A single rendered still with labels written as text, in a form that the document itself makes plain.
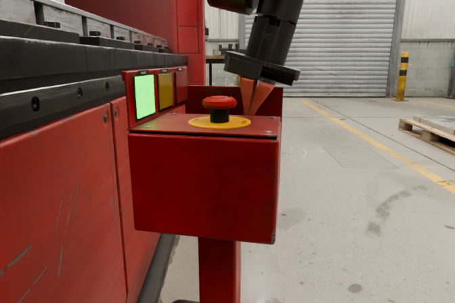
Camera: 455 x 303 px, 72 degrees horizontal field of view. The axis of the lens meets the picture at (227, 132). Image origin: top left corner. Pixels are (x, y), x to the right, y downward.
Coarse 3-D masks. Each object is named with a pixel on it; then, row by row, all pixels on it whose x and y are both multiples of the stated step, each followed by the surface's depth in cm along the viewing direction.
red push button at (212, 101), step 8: (216, 96) 36; (224, 96) 36; (208, 104) 34; (216, 104) 34; (224, 104) 34; (232, 104) 34; (216, 112) 35; (224, 112) 35; (216, 120) 35; (224, 120) 35
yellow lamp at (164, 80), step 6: (162, 78) 40; (168, 78) 42; (162, 84) 40; (168, 84) 42; (162, 90) 40; (168, 90) 42; (162, 96) 40; (168, 96) 42; (162, 102) 40; (168, 102) 42; (162, 108) 40
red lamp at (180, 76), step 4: (176, 72) 45; (180, 72) 47; (184, 72) 48; (176, 76) 45; (180, 76) 47; (184, 76) 48; (176, 80) 45; (180, 80) 47; (184, 80) 49; (176, 84) 45; (180, 84) 47; (184, 84) 49; (176, 88) 45; (180, 88) 47; (184, 88) 49; (176, 92) 45; (180, 92) 47; (184, 92) 49; (176, 96) 46; (180, 96) 47; (184, 96) 49; (180, 100) 47; (184, 100) 49
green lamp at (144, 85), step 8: (136, 80) 33; (144, 80) 35; (152, 80) 37; (136, 88) 33; (144, 88) 35; (152, 88) 37; (136, 96) 33; (144, 96) 35; (152, 96) 37; (144, 104) 35; (152, 104) 37; (144, 112) 35; (152, 112) 37
